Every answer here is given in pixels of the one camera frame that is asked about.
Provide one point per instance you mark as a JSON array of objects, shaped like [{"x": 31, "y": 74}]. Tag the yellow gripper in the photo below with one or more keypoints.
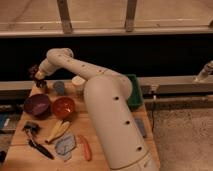
[{"x": 39, "y": 75}]

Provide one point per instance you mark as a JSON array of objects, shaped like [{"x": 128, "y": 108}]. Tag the dark purple grape bunch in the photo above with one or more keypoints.
[{"x": 32, "y": 72}]

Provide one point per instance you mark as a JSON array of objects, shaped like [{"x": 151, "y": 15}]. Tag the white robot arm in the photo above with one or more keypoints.
[{"x": 105, "y": 96}]

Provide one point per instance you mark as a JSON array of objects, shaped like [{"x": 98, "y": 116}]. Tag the small metal cup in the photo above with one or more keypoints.
[{"x": 43, "y": 88}]

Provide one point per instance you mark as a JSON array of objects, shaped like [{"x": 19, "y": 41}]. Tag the white plastic cup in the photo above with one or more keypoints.
[{"x": 79, "y": 84}]

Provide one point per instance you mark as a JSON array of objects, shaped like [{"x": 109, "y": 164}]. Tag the purple bowl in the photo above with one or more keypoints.
[{"x": 37, "y": 104}]

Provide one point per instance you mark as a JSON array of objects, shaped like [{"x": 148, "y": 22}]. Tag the red bowl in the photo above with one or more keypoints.
[{"x": 63, "y": 107}]

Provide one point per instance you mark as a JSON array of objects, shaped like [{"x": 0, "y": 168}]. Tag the yellow banana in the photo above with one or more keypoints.
[{"x": 59, "y": 129}]

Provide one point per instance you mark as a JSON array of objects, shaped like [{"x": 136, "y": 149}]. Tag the blue grey cloth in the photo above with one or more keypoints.
[{"x": 64, "y": 146}]

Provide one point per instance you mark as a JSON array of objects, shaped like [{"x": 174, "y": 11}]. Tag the green plastic tray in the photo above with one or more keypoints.
[{"x": 136, "y": 99}]

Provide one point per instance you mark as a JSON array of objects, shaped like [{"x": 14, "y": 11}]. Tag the blue sponge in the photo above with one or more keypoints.
[{"x": 141, "y": 127}]

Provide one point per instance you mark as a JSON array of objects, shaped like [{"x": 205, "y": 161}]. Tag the black handled brush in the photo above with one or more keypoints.
[{"x": 31, "y": 129}]

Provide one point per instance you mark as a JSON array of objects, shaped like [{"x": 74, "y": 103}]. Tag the black handled knife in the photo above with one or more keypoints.
[{"x": 41, "y": 149}]

